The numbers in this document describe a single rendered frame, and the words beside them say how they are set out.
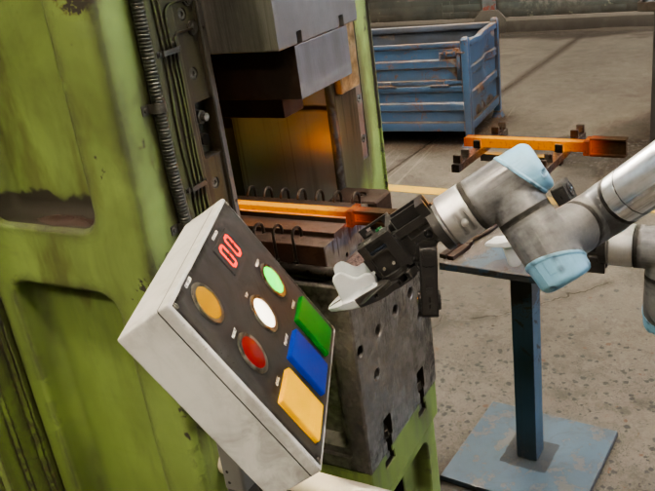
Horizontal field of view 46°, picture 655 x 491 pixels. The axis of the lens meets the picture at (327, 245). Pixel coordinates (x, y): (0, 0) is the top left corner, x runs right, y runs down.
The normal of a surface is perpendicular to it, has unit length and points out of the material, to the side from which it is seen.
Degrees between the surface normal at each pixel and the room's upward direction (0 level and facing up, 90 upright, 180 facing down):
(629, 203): 105
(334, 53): 90
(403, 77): 89
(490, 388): 0
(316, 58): 90
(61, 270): 90
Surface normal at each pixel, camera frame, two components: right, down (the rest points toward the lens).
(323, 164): -0.48, 0.40
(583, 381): -0.13, -0.91
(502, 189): -0.34, 0.09
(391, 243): -0.06, 0.40
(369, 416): 0.87, 0.08
